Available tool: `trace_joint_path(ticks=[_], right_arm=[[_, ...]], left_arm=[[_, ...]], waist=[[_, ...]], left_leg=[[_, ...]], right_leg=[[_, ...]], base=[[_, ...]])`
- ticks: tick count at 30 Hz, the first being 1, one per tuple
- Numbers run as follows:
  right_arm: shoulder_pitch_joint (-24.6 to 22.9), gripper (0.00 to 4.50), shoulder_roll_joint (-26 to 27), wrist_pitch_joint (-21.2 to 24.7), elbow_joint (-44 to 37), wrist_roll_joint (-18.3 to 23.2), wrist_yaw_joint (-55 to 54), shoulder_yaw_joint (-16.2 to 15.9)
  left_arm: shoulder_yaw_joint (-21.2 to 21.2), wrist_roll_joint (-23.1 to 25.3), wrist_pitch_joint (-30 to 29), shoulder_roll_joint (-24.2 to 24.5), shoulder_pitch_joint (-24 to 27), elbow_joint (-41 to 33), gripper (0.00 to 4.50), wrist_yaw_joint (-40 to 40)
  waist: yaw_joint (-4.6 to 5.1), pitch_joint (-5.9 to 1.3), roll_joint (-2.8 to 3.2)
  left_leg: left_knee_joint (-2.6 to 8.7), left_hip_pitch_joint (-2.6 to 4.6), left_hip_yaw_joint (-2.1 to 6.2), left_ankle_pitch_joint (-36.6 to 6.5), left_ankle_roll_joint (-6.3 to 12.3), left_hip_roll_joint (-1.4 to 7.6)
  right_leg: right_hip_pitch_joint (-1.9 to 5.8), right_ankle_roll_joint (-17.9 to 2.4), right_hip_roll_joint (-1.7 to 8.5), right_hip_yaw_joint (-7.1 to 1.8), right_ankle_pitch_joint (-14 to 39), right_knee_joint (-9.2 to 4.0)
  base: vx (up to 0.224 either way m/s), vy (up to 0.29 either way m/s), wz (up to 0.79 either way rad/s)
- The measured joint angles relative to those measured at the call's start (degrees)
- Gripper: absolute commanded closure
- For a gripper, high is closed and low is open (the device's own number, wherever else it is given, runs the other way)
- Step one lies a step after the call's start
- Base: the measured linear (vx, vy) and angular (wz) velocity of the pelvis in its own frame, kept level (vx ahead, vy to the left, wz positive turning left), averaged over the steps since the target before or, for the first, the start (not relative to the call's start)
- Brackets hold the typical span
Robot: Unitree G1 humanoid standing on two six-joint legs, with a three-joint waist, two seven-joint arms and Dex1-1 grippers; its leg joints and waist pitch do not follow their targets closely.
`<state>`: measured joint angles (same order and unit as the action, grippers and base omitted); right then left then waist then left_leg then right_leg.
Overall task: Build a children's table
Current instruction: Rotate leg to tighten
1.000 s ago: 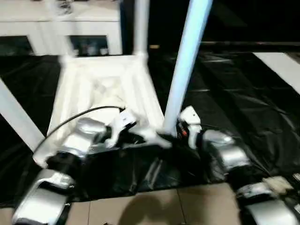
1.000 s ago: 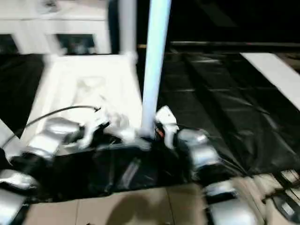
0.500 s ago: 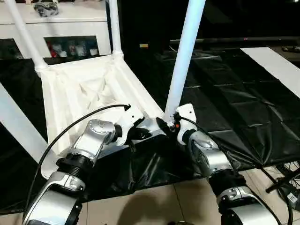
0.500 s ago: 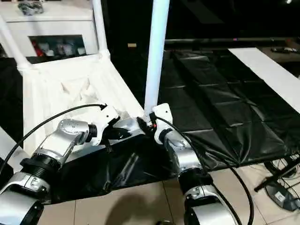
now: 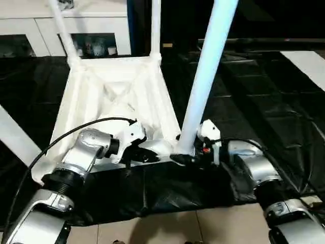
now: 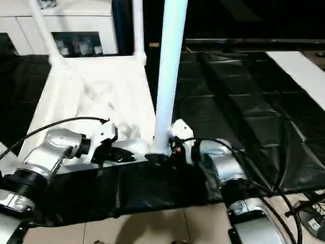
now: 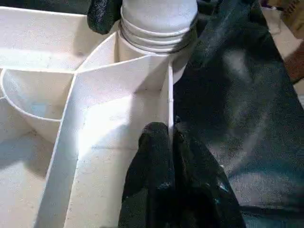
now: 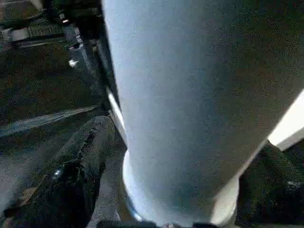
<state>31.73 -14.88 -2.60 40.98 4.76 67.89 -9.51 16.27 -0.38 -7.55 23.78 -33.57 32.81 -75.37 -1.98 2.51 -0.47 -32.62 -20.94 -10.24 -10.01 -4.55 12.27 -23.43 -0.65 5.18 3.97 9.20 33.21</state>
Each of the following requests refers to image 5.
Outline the white plastic table top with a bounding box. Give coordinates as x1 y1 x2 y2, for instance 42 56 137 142
31 54 196 186

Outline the black table mat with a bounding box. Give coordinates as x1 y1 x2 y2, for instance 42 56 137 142
0 45 325 227

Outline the dark long bar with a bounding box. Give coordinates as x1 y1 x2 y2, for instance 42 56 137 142
198 37 325 46

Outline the black box with tan label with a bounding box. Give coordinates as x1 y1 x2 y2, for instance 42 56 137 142
126 0 201 55

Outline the white flat board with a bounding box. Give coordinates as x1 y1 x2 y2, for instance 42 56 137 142
280 50 325 91

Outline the white glass-door cabinet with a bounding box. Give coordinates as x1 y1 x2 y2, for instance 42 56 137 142
0 0 133 57

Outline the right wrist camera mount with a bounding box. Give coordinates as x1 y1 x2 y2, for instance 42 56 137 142
198 119 223 165

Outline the black left camera cable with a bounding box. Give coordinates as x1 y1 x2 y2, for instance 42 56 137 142
5 116 138 229

